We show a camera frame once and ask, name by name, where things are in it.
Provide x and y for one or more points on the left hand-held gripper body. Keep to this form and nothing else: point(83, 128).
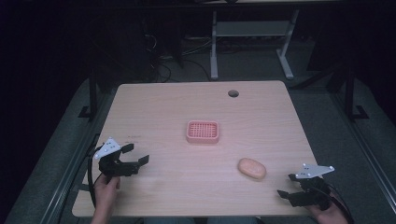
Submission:
point(120, 169)

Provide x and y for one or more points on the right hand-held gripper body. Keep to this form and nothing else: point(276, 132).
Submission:
point(316, 194)

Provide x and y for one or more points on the orange soap bar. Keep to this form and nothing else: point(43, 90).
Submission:
point(252, 168)

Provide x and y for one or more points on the pink soap dish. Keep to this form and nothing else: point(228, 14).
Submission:
point(202, 132)

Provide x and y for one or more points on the person's right hand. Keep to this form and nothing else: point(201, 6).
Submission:
point(331, 216)

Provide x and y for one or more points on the person's left hand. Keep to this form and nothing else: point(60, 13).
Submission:
point(106, 193)

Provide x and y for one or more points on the black metal stand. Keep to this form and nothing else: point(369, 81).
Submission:
point(92, 93)
point(351, 93)

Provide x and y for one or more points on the grey metal floor rail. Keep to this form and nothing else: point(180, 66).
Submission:
point(370, 161)
point(70, 174)

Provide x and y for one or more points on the grey metal desk frame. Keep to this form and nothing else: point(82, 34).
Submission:
point(252, 28)

